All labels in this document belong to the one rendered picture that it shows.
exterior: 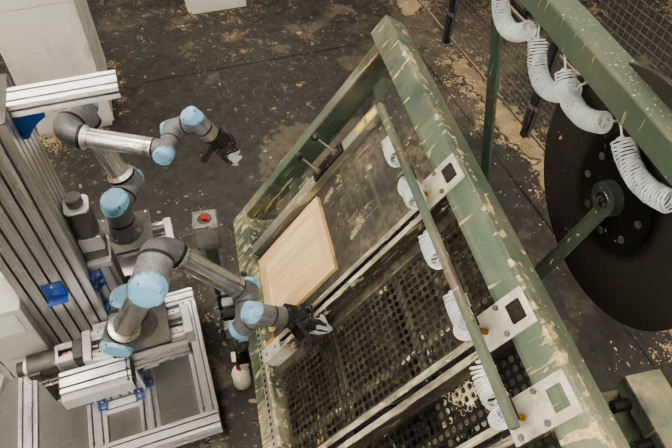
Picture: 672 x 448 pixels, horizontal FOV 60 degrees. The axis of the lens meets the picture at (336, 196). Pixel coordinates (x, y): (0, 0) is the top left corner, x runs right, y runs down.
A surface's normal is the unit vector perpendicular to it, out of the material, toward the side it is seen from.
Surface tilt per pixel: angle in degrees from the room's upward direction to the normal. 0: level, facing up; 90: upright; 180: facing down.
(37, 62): 90
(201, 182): 0
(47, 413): 0
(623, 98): 90
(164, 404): 0
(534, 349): 55
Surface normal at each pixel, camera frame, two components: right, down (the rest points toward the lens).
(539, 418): -0.79, -0.26
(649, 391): 0.03, -0.66
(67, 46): 0.33, 0.71
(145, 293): 0.05, 0.66
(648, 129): -0.98, 0.15
